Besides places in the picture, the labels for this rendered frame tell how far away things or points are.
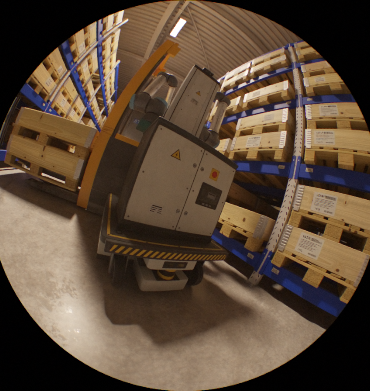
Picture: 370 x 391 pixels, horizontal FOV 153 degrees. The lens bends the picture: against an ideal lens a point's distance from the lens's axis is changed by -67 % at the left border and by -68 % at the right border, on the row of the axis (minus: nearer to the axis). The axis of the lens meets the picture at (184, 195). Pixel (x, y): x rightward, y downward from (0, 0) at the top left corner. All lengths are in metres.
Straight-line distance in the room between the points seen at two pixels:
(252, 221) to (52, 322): 1.50
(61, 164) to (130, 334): 1.51
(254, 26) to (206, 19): 2.05
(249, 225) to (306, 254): 0.61
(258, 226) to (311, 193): 0.55
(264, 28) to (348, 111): 6.42
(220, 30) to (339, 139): 7.27
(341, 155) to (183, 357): 1.52
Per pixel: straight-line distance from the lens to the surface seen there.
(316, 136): 1.46
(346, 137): 1.44
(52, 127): 1.75
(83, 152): 1.54
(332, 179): 1.32
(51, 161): 1.69
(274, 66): 2.91
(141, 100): 1.31
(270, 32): 7.58
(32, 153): 1.85
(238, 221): 1.44
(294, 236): 1.20
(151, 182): 0.60
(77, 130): 1.61
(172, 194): 0.64
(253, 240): 1.32
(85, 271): 0.84
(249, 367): 0.78
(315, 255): 1.17
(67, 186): 1.61
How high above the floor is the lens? 0.57
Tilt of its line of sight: 2 degrees down
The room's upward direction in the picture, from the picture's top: 20 degrees clockwise
